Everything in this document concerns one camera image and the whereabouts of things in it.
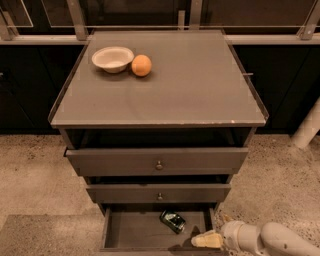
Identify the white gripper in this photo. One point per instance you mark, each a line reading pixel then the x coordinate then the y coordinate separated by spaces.
pixel 230 232

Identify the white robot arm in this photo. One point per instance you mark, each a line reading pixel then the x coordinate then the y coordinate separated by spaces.
pixel 272 239

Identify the grey middle drawer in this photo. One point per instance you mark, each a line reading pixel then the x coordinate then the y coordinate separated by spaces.
pixel 158 193

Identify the grey drawer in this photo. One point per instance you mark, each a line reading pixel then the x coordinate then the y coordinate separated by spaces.
pixel 156 161
pixel 158 193
pixel 141 233

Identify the grey bottom drawer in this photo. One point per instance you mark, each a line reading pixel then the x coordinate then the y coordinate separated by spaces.
pixel 141 233

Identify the grey drawer cabinet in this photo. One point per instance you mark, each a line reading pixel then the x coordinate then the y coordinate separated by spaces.
pixel 196 96

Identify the grey top drawer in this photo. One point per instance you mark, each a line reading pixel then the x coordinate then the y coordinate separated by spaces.
pixel 156 161

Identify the white pipe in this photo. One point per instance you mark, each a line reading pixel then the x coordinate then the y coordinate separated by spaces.
pixel 308 128

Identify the orange fruit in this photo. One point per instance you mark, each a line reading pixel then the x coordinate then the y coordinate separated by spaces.
pixel 141 65

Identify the white paper bowl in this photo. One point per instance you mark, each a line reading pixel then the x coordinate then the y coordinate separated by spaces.
pixel 113 59

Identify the metal window railing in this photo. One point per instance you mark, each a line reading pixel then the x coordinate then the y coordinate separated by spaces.
pixel 241 22

